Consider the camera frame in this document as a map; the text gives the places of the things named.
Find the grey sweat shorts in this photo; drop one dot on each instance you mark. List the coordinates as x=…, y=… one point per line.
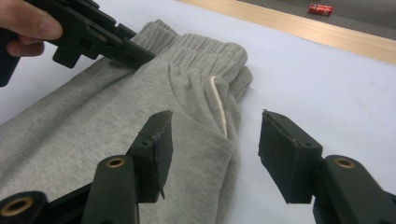
x=93, y=124

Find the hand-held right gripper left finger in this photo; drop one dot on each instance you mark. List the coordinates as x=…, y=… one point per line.
x=152, y=155

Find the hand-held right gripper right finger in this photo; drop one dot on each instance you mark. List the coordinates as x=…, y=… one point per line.
x=288, y=158

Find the red drink can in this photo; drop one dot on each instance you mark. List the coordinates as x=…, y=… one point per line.
x=320, y=10

